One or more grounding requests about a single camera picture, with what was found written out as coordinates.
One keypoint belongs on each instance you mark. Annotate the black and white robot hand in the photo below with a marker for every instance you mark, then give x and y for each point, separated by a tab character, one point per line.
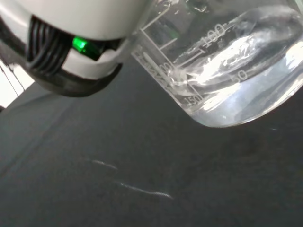
71	28

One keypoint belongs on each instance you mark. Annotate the black bench cloth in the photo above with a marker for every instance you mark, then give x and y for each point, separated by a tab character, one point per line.
142	165

